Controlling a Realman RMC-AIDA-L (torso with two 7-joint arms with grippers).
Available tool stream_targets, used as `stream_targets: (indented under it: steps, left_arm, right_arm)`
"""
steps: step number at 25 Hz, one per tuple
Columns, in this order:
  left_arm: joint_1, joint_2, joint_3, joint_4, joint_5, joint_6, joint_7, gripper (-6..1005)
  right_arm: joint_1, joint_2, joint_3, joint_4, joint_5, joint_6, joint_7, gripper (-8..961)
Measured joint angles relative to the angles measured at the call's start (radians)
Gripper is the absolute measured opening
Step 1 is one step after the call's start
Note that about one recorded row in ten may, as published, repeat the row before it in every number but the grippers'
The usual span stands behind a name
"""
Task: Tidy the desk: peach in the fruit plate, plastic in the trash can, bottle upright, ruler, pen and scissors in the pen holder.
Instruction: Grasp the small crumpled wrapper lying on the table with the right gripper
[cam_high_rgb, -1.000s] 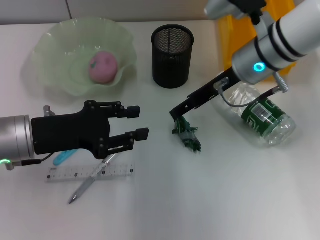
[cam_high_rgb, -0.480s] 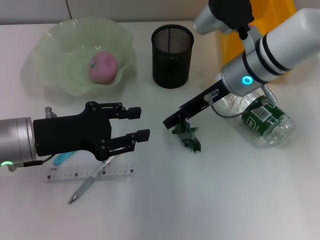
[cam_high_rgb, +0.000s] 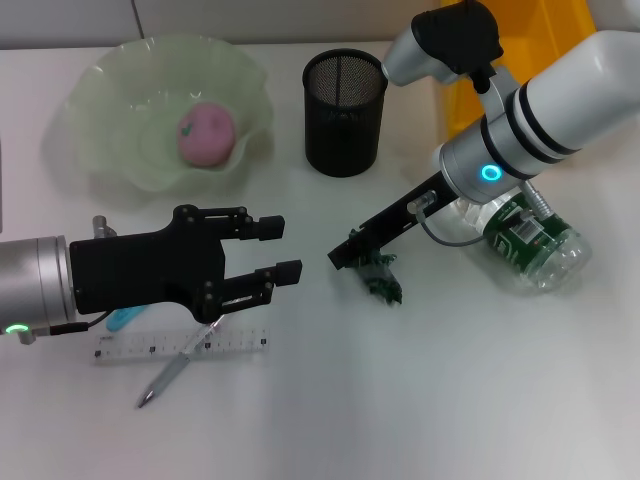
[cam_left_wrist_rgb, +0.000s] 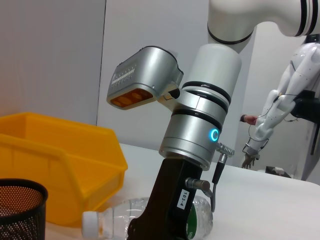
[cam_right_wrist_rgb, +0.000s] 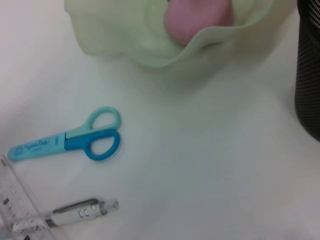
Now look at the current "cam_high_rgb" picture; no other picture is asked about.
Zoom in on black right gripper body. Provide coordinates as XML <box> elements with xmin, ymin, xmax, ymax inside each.
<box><xmin>358</xmin><ymin>171</ymin><xmax>457</xmax><ymax>247</ymax></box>

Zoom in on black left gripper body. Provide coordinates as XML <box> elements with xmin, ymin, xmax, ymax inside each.
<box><xmin>69</xmin><ymin>203</ymin><xmax>229</xmax><ymax>324</ymax></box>

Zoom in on green plastic wrapper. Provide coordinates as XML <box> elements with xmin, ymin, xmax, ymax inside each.
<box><xmin>347</xmin><ymin>227</ymin><xmax>405</xmax><ymax>307</ymax></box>

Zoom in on pink toy peach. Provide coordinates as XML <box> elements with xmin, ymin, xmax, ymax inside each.
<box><xmin>177</xmin><ymin>101</ymin><xmax>237</xmax><ymax>167</ymax></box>

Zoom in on clear green-label water bottle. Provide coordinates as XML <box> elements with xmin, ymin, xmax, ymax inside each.
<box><xmin>434</xmin><ymin>192</ymin><xmax>594</xmax><ymax>294</ymax></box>

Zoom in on blue sheathed scissors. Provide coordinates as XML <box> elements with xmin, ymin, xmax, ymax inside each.
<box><xmin>105</xmin><ymin>305</ymin><xmax>151</xmax><ymax>332</ymax></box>

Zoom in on clear plastic ruler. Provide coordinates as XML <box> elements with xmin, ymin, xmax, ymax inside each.
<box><xmin>92</xmin><ymin>327</ymin><xmax>271</xmax><ymax>366</ymax></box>

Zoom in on black mesh pen holder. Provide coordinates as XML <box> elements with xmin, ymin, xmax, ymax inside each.
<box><xmin>301</xmin><ymin>48</ymin><xmax>390</xmax><ymax>178</ymax></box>

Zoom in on silver ballpoint pen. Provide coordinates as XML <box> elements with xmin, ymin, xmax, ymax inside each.
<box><xmin>137</xmin><ymin>317</ymin><xmax>226</xmax><ymax>410</ymax></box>

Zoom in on green glass fruit plate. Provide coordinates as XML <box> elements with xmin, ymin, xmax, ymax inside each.
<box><xmin>42</xmin><ymin>33</ymin><xmax>276</xmax><ymax>194</ymax></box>

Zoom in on yellow plastic bin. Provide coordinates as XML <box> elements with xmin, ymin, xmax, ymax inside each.
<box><xmin>434</xmin><ymin>0</ymin><xmax>599</xmax><ymax>146</ymax></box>

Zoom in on right gripper cable with plug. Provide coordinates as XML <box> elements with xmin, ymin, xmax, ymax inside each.
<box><xmin>407</xmin><ymin>180</ymin><xmax>554</xmax><ymax>247</ymax></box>

